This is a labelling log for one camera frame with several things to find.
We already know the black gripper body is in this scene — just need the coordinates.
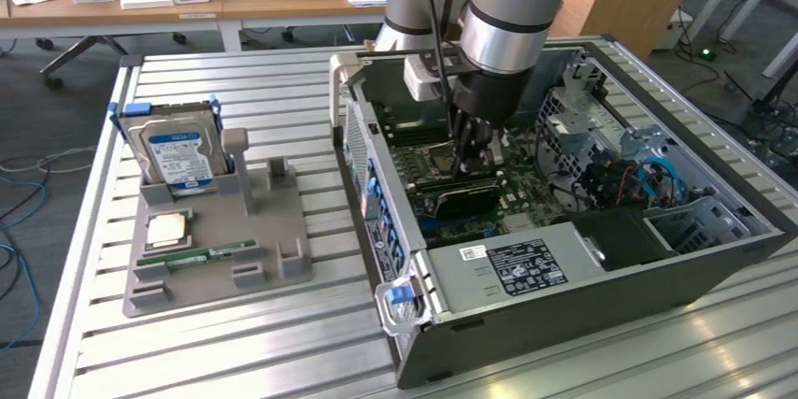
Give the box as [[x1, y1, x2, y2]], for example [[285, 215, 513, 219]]
[[448, 69, 531, 127]]

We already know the black Nvidia graphics card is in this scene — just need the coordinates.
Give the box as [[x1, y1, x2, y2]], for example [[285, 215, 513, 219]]
[[432, 178, 503, 221]]

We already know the metal socket cover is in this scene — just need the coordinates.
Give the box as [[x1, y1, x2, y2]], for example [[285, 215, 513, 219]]
[[487, 133, 507, 169]]

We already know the CPU socket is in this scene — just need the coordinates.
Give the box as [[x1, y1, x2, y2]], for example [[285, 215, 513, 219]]
[[423, 142, 463, 175]]

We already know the black RAM slot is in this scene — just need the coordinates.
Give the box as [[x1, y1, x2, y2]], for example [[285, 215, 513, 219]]
[[383, 121, 453, 136], [385, 130, 453, 146]]

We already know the green motherboard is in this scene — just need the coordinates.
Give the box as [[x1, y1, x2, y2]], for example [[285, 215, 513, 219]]
[[372, 111, 579, 250]]

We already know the silver perforated drive cage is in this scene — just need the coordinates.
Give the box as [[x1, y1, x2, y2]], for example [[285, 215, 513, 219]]
[[533, 62, 631, 180]]

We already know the black plastic shroud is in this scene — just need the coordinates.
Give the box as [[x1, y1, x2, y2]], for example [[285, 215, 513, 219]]
[[569, 209, 681, 273]]

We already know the grey power supply unit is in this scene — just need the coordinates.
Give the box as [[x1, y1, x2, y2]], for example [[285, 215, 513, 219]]
[[427, 221, 609, 315]]

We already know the blue case latch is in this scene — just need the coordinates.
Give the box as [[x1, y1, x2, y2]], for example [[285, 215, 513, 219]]
[[385, 285, 416, 309]]

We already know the wooden office desk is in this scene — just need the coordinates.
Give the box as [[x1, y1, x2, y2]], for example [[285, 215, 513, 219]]
[[220, 0, 565, 52], [0, 0, 225, 52]]

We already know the silver disk bay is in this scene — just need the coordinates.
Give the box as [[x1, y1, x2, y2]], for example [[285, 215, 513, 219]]
[[640, 195, 759, 255]]

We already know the dark grey PC case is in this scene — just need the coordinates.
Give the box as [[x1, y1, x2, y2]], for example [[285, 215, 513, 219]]
[[328, 34, 792, 391]]

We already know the grey printed parts rack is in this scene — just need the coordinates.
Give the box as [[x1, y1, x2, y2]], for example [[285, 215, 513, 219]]
[[121, 126, 316, 320]]

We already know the black floor stand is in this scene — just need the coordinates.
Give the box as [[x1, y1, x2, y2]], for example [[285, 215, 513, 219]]
[[726, 69, 798, 157]]

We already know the hard disk in blue carrier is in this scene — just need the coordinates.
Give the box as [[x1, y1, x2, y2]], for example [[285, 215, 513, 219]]
[[105, 93, 226, 197]]

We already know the silver CPU chip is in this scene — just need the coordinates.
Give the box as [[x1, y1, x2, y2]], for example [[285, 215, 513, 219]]
[[142, 211, 188, 249]]

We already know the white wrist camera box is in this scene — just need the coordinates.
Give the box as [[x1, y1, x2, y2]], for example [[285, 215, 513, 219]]
[[401, 55, 456, 102]]

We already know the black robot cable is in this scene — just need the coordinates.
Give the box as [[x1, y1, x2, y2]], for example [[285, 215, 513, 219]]
[[427, 0, 476, 106]]

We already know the red data wire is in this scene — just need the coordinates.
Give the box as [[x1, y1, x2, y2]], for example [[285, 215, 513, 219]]
[[613, 163, 643, 207]]

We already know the blue data wire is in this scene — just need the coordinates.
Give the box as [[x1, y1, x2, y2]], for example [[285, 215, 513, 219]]
[[636, 155, 688, 207]]

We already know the white wall box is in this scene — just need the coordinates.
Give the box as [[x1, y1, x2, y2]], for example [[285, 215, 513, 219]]
[[660, 8, 693, 50]]

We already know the white desk frame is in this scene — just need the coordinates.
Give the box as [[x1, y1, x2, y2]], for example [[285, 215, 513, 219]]
[[681, 0, 798, 78]]

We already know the grey wheeled leg frame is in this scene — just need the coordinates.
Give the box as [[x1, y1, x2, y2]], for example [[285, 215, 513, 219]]
[[34, 34, 136, 91]]

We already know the blue floor cable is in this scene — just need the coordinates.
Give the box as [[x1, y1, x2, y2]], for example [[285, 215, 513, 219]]
[[0, 169, 48, 351]]

